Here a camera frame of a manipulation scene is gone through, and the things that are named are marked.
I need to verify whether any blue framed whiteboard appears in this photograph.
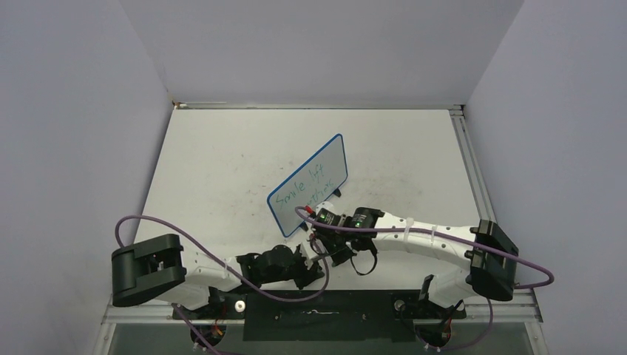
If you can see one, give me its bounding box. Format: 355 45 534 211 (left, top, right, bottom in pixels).
266 133 348 238

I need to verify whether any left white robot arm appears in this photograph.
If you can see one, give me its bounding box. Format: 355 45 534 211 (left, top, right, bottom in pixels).
112 234 325 319

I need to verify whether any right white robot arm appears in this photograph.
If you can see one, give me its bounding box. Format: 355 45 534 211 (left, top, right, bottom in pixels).
307 203 519 317

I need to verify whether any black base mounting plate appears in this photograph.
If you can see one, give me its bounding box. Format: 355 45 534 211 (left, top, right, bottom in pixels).
172 289 467 342

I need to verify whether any aluminium frame rail right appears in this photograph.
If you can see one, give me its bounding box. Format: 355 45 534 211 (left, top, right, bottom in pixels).
449 106 496 223

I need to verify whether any aluminium frame rail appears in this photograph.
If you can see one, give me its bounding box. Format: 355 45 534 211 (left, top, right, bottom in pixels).
174 102 463 111
449 106 496 223

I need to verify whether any aluminium frame rail back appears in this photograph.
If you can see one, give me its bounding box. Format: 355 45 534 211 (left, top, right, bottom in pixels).
174 102 463 111

